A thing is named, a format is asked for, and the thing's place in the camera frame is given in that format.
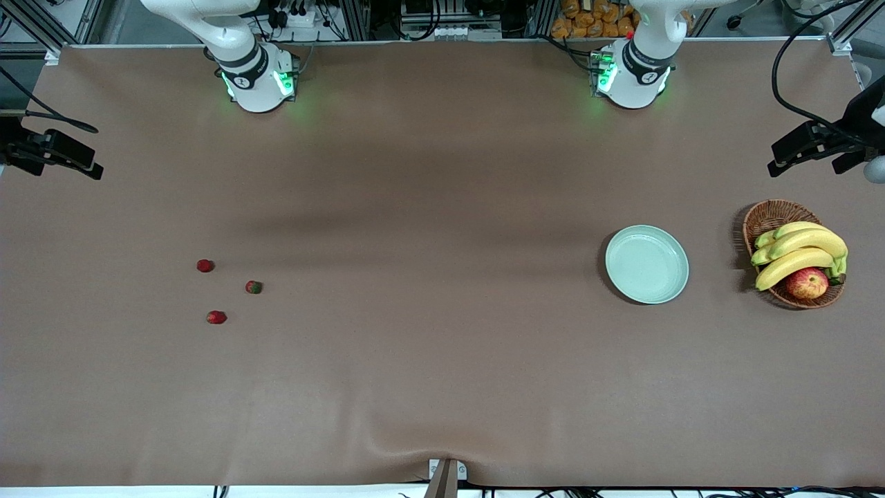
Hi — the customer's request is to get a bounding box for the pale green round plate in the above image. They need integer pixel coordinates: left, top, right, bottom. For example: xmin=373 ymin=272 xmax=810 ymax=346
xmin=605 ymin=225 xmax=690 ymax=305

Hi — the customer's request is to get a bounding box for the brown wicker basket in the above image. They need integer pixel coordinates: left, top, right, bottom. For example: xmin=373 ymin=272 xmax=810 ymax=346
xmin=743 ymin=199 xmax=846 ymax=310

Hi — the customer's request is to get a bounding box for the yellow banana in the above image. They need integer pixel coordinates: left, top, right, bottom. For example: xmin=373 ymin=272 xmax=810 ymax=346
xmin=755 ymin=221 xmax=829 ymax=250
xmin=755 ymin=248 xmax=848 ymax=292
xmin=752 ymin=228 xmax=848 ymax=267

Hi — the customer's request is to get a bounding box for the red apple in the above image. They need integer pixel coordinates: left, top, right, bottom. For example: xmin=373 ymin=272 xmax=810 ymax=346
xmin=785 ymin=267 xmax=830 ymax=300

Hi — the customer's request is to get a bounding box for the orange bread rolls pile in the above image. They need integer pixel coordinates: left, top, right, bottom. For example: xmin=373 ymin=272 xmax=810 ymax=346
xmin=551 ymin=0 xmax=641 ymax=39

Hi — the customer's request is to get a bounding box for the white power strip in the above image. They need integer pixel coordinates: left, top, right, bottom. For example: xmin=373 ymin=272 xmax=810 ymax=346
xmin=275 ymin=0 xmax=320 ymax=29

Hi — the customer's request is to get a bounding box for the white terminal block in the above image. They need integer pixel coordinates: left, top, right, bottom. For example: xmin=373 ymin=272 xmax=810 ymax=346
xmin=432 ymin=26 xmax=503 ymax=40

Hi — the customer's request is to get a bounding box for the brown table cover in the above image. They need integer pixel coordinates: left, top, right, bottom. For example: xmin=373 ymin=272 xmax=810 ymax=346
xmin=0 ymin=38 xmax=885 ymax=488

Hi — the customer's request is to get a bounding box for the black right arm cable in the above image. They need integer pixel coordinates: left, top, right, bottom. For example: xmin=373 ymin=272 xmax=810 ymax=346
xmin=0 ymin=66 xmax=99 ymax=133

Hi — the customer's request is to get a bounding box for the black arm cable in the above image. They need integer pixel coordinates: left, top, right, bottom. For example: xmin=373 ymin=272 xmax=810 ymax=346
xmin=772 ymin=0 xmax=868 ymax=146
xmin=0 ymin=66 xmax=99 ymax=133

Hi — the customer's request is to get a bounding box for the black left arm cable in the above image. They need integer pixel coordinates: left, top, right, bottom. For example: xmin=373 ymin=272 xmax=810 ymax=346
xmin=772 ymin=0 xmax=868 ymax=146

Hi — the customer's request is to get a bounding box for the aluminium frame profile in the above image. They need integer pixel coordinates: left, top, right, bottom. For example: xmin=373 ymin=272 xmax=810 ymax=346
xmin=342 ymin=0 xmax=371 ymax=41
xmin=826 ymin=0 xmax=873 ymax=57
xmin=7 ymin=0 xmax=63 ymax=66
xmin=529 ymin=0 xmax=558 ymax=39

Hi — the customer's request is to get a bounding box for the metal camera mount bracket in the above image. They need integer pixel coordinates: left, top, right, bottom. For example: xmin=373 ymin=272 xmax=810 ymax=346
xmin=423 ymin=459 xmax=468 ymax=498

